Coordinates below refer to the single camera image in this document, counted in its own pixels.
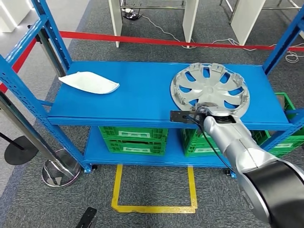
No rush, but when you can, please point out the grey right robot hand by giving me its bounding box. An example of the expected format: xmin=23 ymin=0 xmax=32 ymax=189
xmin=195 ymin=104 xmax=213 ymax=115

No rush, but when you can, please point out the silver wheel hubcap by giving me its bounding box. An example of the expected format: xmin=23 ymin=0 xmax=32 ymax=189
xmin=170 ymin=62 xmax=250 ymax=119

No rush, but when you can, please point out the blue metal shelf rack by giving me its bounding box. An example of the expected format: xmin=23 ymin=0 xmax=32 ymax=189
xmin=0 ymin=0 xmax=304 ymax=180

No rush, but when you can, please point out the white curved plastic part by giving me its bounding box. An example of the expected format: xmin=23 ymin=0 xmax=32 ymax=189
xmin=58 ymin=71 xmax=120 ymax=95

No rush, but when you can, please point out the green plastic crate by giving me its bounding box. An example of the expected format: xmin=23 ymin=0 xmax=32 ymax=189
xmin=267 ymin=143 xmax=301 ymax=158
xmin=183 ymin=144 xmax=221 ymax=158
xmin=180 ymin=128 xmax=272 ymax=149
xmin=98 ymin=125 xmax=168 ymax=143
xmin=257 ymin=92 xmax=304 ymax=151
xmin=103 ymin=138 xmax=167 ymax=157

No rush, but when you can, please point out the white table leg panel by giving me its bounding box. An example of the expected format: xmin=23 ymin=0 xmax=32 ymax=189
xmin=230 ymin=0 xmax=266 ymax=46
xmin=109 ymin=0 xmax=123 ymax=48
xmin=182 ymin=0 xmax=199 ymax=48

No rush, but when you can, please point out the red barrier belt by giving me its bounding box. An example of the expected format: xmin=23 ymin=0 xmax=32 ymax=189
xmin=59 ymin=30 xmax=304 ymax=52
xmin=0 ymin=38 xmax=41 ymax=94

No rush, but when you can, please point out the yellow floor tape square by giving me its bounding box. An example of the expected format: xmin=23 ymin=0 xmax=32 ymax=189
xmin=111 ymin=164 xmax=198 ymax=214

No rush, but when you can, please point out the power strip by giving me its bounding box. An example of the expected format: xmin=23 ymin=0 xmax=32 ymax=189
xmin=122 ymin=8 xmax=140 ymax=20

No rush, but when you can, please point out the white low plinth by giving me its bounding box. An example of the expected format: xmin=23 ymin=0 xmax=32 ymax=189
xmin=0 ymin=0 xmax=34 ymax=34

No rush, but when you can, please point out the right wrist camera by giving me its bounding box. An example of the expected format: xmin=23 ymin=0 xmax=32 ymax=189
xmin=170 ymin=110 xmax=203 ymax=124

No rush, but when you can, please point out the white cable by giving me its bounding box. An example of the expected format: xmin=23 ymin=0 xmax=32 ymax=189
xmin=211 ymin=38 xmax=304 ymax=64
xmin=140 ymin=14 xmax=198 ymax=49

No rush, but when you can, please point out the steel table frame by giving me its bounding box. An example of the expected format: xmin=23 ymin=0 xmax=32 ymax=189
xmin=220 ymin=0 xmax=302 ymax=24

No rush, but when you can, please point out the chrome stanchion post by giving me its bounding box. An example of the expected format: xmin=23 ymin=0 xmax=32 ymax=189
xmin=35 ymin=27 xmax=66 ymax=78
xmin=0 ymin=91 xmax=81 ymax=188

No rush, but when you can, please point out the black stanchion post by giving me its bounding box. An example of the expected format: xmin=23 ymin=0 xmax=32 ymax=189
xmin=0 ymin=132 xmax=39 ymax=166

